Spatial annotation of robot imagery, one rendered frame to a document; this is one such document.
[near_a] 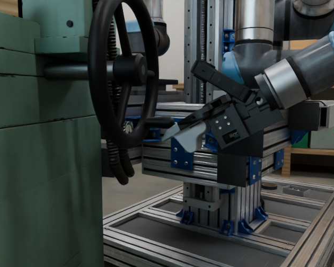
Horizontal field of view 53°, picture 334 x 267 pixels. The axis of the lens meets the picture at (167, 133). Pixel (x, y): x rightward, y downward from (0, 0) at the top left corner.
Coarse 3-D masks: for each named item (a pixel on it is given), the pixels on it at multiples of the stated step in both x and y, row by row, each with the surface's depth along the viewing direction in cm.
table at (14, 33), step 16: (0, 16) 54; (16, 16) 58; (0, 32) 54; (16, 32) 58; (32, 32) 62; (0, 48) 54; (16, 48) 58; (32, 48) 62; (48, 48) 61; (64, 48) 60; (80, 48) 60
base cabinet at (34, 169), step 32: (32, 128) 62; (64, 128) 73; (96, 128) 87; (0, 160) 55; (32, 160) 63; (64, 160) 73; (96, 160) 87; (0, 192) 55; (32, 192) 63; (64, 192) 73; (96, 192) 88; (0, 224) 55; (32, 224) 63; (64, 224) 73; (96, 224) 88; (0, 256) 55; (32, 256) 63; (64, 256) 74; (96, 256) 89
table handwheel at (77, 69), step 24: (120, 0) 53; (96, 24) 48; (120, 24) 56; (144, 24) 67; (96, 48) 48; (48, 72) 65; (72, 72) 63; (96, 72) 48; (120, 72) 59; (144, 72) 62; (96, 96) 49; (120, 96) 59; (120, 120) 57; (144, 120) 69; (120, 144) 57
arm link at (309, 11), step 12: (300, 0) 90; (312, 0) 86; (324, 0) 86; (300, 12) 90; (312, 12) 89; (324, 12) 88; (300, 24) 94; (312, 24) 92; (324, 24) 92; (300, 36) 97; (312, 36) 96; (324, 36) 95
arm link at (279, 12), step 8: (280, 0) 96; (288, 0) 97; (280, 8) 95; (288, 8) 94; (280, 16) 95; (288, 16) 94; (280, 24) 95; (288, 24) 95; (280, 32) 97; (288, 32) 96; (280, 40) 98; (288, 40) 100
